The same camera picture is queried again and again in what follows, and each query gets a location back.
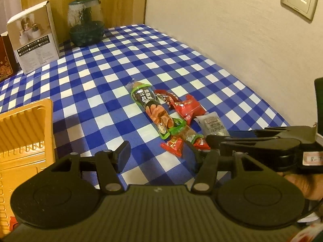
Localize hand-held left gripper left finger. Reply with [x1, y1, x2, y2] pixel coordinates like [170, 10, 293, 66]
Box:
[50, 141, 132, 195]

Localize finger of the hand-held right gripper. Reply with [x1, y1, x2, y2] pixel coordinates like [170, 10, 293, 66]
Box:
[219, 138, 301, 158]
[206, 125, 294, 145]

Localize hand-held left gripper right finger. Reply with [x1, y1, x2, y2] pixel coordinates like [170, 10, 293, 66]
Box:
[192, 148, 271, 195]

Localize small red snack packet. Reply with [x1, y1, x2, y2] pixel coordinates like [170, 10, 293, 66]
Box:
[160, 136, 185, 157]
[192, 136, 211, 151]

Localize grey snack packet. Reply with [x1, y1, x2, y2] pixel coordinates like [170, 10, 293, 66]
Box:
[194, 112, 231, 139]

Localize brown sausage packet green ends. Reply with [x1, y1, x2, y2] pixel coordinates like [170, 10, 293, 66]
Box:
[174, 125, 205, 145]

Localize large red snack packet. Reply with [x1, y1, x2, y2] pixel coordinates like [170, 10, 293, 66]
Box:
[172, 94, 207, 127]

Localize green black sausage packet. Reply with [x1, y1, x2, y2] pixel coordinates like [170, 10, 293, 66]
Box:
[127, 80, 188, 141]

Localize dark red candy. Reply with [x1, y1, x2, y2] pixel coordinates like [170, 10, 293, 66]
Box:
[154, 89, 180, 107]

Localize yellow plastic tray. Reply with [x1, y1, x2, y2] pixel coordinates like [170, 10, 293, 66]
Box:
[0, 98, 56, 235]

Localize person's right hand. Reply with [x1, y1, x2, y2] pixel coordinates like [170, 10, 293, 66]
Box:
[284, 173, 323, 202]

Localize blue checkered tablecloth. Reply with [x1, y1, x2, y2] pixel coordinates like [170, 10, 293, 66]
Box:
[0, 24, 291, 191]

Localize red printed cloth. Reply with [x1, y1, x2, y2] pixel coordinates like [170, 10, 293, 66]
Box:
[285, 213, 323, 242]

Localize glass jar green lid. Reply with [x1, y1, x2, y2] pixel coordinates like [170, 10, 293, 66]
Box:
[67, 0, 106, 47]

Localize white cardboard box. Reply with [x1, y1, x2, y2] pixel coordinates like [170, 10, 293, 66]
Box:
[6, 1, 61, 75]

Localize red patterned tin box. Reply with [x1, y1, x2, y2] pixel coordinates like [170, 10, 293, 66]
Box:
[0, 31, 20, 81]

